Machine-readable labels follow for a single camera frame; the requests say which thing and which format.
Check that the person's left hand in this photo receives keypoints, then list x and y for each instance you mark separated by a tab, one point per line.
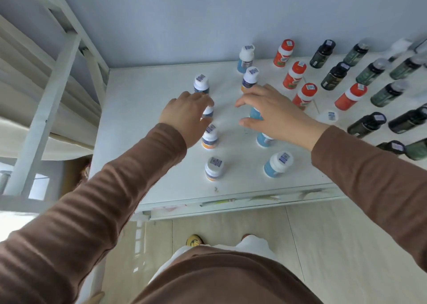
185	113

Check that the person's right hand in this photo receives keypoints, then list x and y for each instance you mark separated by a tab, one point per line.
283	120

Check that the person's left fingers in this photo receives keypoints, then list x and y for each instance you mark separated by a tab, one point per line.
199	101

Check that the person's right thumb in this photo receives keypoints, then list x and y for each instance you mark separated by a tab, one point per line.
252	122

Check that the white-capped blue bottle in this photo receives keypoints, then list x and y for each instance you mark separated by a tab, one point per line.
278	164
255	114
246	58
263	141

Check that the white-capped orange label bottle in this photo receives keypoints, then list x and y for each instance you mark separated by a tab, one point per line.
250	77
210	137
201	83
214	168
208	112

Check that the person's left forearm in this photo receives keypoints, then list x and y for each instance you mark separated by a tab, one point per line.
96	207

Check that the person's right forearm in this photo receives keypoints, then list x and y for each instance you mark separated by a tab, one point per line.
377	177

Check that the white table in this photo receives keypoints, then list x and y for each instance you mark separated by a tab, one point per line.
150	130

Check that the red bottle with white band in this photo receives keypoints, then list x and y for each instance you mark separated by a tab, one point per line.
283	53
294	75
351	96
305	95

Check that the thin wooden stick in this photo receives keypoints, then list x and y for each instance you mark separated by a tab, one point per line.
315	106

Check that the all-white bottle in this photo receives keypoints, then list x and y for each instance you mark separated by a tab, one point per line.
328	117

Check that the black-capped dark bottle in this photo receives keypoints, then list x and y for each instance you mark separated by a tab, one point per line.
407	120
392	147
367	124
335	76
322	53

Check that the person's white trousers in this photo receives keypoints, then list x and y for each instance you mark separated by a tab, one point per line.
253	243

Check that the grey-capped green bottle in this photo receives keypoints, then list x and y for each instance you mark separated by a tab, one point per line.
356	53
407	66
417	149
389	93
372	71

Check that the yellow slipper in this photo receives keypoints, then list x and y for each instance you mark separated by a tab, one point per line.
194	240

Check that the person's brown sweater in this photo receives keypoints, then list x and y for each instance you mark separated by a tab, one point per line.
216	277

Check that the white metal bunk bed frame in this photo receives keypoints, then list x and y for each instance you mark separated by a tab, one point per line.
50	90

